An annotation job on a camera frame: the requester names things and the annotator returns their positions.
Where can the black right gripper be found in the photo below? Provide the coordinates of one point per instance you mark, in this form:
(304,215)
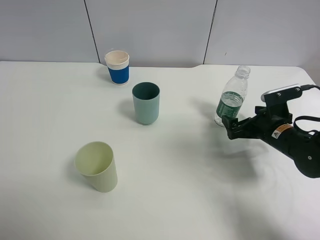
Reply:
(268,124)

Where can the clear green-label water bottle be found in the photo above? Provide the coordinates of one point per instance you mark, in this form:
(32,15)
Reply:
(233,95)

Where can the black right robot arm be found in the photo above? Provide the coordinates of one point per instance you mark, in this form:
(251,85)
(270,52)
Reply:
(302,147)

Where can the teal plastic cup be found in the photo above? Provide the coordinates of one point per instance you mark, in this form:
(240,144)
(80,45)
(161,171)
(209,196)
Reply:
(146,100)

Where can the blue white paper cup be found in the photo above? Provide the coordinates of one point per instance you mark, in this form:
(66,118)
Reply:
(117,62)

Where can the light green plastic cup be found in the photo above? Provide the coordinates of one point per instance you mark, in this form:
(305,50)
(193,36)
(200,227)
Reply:
(95,161)

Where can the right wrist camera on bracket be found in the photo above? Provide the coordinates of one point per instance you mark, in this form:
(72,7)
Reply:
(276,99)

